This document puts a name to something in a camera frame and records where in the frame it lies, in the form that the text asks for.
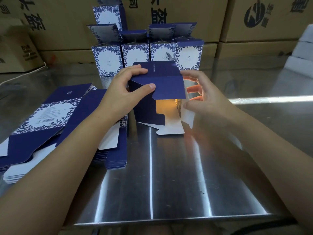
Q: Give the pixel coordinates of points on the person's right hand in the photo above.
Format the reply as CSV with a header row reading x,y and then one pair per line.
x,y
215,105

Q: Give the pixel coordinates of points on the person's left hand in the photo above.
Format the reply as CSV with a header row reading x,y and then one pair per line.
x,y
115,97

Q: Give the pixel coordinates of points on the person's left thumb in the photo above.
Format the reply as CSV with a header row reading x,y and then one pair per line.
x,y
141,90

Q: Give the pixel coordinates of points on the person's left middle finger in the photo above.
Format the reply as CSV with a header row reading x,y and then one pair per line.
x,y
134,66

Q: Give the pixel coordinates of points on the person's right fingers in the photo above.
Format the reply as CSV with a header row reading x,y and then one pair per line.
x,y
195,75

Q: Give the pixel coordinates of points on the dark blue folding carton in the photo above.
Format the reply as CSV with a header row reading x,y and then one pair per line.
x,y
161,80

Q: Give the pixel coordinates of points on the person's left forearm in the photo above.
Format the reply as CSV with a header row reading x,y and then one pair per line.
x,y
56,168

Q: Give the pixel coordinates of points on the person's right forearm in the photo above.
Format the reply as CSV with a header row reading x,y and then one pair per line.
x,y
273,156

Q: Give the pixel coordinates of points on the group of assembled floral boxes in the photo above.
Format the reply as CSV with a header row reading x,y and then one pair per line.
x,y
108,59

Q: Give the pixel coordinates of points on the stack of flat blue cartons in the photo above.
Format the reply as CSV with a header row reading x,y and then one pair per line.
x,y
82,111
44,117

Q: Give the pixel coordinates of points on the stack of brown cardboard cartons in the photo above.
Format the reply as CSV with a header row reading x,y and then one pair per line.
x,y
63,24

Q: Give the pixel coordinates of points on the white box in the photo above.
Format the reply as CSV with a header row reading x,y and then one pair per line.
x,y
303,51
307,34
299,67

